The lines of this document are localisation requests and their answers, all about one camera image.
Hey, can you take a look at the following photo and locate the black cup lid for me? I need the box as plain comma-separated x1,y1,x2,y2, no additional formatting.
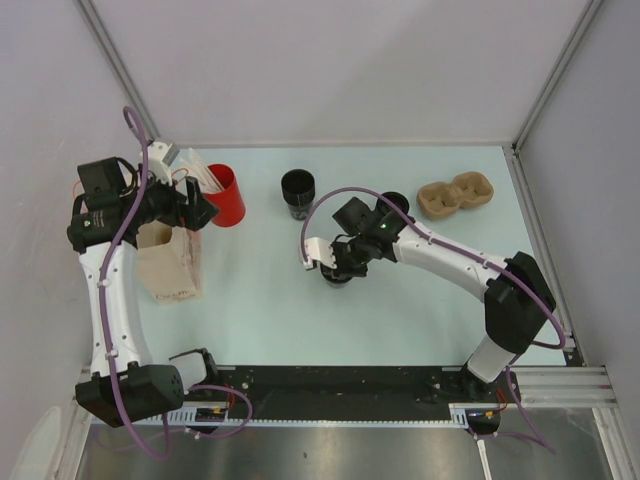
320,265,348,280

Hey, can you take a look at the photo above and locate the red cylindrical straw holder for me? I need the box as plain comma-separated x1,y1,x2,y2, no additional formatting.
205,164,246,228

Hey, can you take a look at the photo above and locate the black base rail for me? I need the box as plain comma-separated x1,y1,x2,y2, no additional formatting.
187,366,517,431

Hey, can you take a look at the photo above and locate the black ribbed cup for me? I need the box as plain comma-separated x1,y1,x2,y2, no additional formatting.
383,191,410,214
281,169,315,221

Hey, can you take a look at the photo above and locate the translucent bag with orange handles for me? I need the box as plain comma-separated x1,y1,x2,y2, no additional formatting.
72,167,205,305

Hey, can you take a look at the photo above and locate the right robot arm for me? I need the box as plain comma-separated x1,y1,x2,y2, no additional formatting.
321,197,556,401

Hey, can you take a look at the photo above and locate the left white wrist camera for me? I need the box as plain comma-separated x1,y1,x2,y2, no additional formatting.
147,139,179,184

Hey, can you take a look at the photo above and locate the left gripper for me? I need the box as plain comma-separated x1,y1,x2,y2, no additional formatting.
121,163,218,231

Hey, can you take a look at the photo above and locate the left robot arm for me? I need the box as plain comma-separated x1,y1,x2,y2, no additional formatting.
67,157,219,428

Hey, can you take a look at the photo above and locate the translucent dark single cup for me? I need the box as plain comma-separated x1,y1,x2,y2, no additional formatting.
325,279,350,289

